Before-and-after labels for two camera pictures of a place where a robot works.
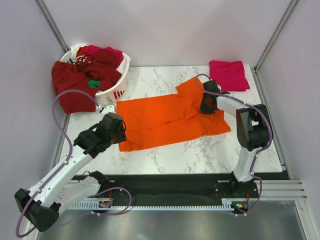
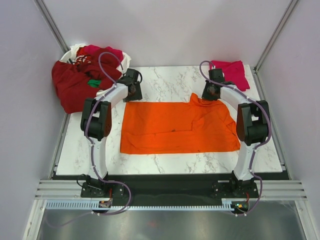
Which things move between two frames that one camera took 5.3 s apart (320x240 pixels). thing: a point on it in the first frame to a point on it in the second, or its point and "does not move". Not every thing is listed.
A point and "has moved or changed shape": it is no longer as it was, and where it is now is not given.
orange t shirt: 153,121 has moved or changed shape
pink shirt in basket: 112,56 does not move
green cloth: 94,83 does not move
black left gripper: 121,136 to 137,96
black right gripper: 203,109 to 204,95
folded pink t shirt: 229,75 does not move
